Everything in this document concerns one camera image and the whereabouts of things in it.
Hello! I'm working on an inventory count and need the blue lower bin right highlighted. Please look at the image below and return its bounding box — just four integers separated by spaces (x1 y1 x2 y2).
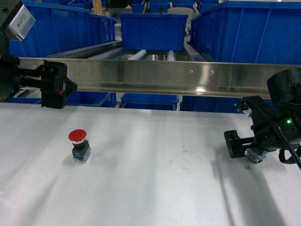
180 95 271 115

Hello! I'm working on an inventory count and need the blue plastic bin left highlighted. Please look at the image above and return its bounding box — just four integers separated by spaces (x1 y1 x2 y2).
9 0 115 57

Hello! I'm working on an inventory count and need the stainless steel shelf rail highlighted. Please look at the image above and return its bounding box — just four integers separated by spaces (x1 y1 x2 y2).
14 57 301 99

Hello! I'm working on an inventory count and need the blue lower bin middle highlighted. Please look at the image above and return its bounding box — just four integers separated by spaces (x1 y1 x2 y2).
121 93 179 111

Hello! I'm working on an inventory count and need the red mushroom push button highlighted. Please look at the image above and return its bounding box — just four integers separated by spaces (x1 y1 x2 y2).
68 129 91 162

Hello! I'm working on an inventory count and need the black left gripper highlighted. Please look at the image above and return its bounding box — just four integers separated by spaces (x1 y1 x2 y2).
0 55 78 109

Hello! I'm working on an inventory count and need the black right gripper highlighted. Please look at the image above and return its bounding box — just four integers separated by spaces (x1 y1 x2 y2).
224 96 301 158

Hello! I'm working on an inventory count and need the blue plastic bin right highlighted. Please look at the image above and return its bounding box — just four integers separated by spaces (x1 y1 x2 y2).
190 1 301 65

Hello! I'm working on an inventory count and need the green mushroom push button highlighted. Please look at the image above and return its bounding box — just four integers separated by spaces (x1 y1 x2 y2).
245 147 268 164

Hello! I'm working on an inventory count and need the blue lower bin left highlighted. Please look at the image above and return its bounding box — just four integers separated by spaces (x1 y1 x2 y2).
9 91 117 108

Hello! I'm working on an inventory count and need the blue plastic bin centre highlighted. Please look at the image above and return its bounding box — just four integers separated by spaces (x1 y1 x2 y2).
119 14 188 51

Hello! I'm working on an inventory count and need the blue plastic bin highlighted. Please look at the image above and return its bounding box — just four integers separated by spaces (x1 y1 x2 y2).
119 14 188 51
9 0 115 57
190 1 301 65

